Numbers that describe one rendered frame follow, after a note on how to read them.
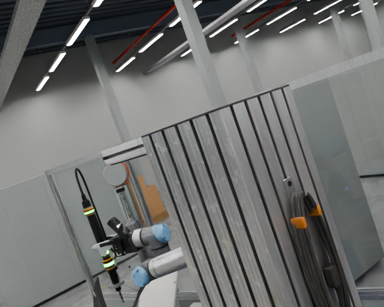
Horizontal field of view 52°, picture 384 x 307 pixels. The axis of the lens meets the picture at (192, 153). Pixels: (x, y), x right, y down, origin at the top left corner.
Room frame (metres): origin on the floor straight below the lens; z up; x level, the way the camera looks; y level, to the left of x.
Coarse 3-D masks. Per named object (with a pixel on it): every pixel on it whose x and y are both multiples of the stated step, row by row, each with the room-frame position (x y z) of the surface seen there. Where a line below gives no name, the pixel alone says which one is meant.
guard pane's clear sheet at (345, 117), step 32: (320, 96) 1.76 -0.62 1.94; (352, 96) 1.68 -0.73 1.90; (320, 128) 1.79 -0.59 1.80; (352, 128) 1.71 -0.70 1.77; (96, 160) 2.71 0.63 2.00; (320, 160) 1.82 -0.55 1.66; (352, 160) 1.73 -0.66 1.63; (64, 192) 3.00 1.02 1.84; (96, 192) 2.78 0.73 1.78; (160, 192) 2.43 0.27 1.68; (352, 192) 1.76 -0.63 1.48; (352, 224) 1.78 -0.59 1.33; (96, 256) 2.94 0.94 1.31; (128, 256) 2.73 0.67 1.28; (352, 256) 1.81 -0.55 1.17; (128, 288) 2.81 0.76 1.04; (192, 288) 2.45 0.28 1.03
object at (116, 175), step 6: (108, 168) 2.40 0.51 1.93; (114, 168) 2.40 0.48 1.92; (120, 168) 2.40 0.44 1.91; (126, 168) 2.42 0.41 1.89; (108, 174) 2.40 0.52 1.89; (114, 174) 2.40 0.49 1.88; (120, 174) 2.40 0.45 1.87; (126, 174) 2.40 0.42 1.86; (108, 180) 2.40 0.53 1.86; (114, 180) 2.40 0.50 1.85; (120, 180) 2.40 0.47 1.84; (126, 180) 2.42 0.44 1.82; (114, 186) 2.41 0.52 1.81
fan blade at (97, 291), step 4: (96, 280) 2.01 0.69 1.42; (96, 284) 2.00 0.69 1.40; (96, 288) 2.00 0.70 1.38; (100, 288) 1.95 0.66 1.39; (96, 292) 2.00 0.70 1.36; (100, 292) 1.95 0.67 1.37; (96, 296) 2.00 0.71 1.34; (100, 296) 1.95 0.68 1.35; (96, 300) 2.01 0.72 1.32; (100, 300) 1.95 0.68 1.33; (100, 304) 1.96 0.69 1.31; (104, 304) 1.90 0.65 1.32
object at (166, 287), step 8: (176, 272) 2.03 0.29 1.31; (152, 280) 2.12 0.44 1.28; (160, 280) 2.08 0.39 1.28; (168, 280) 2.04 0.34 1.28; (176, 280) 2.01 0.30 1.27; (144, 288) 2.13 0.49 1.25; (152, 288) 2.09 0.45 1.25; (160, 288) 2.05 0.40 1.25; (168, 288) 2.02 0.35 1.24; (176, 288) 1.99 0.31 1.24; (144, 296) 2.10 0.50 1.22; (152, 296) 2.06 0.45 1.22; (160, 296) 2.03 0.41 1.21; (168, 296) 1.99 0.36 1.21; (144, 304) 2.08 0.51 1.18; (152, 304) 2.04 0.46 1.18; (160, 304) 2.00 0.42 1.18; (168, 304) 1.97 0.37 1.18
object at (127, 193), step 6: (120, 186) 2.41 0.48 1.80; (126, 186) 2.41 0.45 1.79; (126, 192) 2.41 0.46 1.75; (120, 198) 2.42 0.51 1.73; (126, 198) 2.41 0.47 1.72; (132, 198) 2.46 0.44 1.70; (120, 204) 2.41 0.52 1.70; (132, 204) 2.41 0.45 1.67; (132, 210) 2.42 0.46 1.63; (126, 216) 2.41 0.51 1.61; (132, 216) 2.41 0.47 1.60; (138, 216) 2.43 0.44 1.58; (126, 222) 2.41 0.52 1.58; (138, 222) 2.41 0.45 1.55; (144, 246) 2.41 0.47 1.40; (138, 252) 2.41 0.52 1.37; (150, 252) 2.41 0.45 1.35
